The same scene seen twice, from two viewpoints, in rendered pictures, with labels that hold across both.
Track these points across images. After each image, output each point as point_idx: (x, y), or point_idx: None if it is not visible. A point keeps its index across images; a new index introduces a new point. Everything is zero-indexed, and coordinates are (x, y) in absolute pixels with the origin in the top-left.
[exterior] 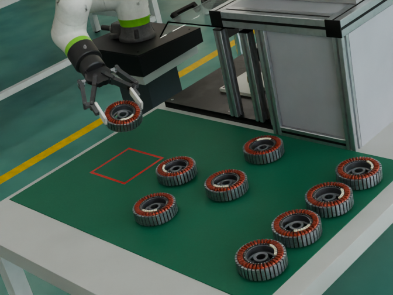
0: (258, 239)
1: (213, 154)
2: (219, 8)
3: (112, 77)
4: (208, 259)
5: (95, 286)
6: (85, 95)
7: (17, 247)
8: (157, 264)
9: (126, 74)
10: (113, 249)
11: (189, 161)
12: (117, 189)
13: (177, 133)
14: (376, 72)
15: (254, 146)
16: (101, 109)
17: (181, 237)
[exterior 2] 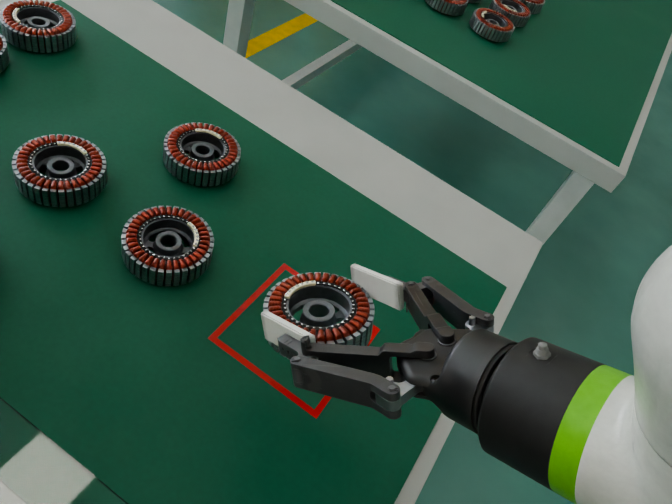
0: (33, 72)
1: (76, 315)
2: None
3: (384, 344)
4: (115, 66)
5: (265, 77)
6: (439, 292)
7: (411, 167)
8: (188, 81)
9: (343, 371)
10: (258, 121)
11: (134, 238)
12: (294, 250)
13: (179, 464)
14: None
15: None
16: (373, 275)
17: (155, 109)
